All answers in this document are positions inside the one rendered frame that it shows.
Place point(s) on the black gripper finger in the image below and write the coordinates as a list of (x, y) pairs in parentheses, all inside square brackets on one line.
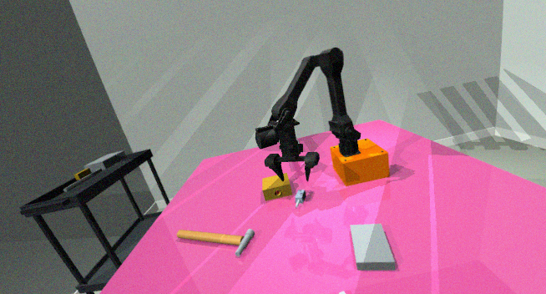
[(278, 170), (308, 171)]

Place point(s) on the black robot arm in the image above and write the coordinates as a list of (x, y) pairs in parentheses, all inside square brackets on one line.
[(331, 63)]

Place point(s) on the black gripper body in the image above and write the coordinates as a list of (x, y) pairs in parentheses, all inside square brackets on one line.
[(290, 154)]

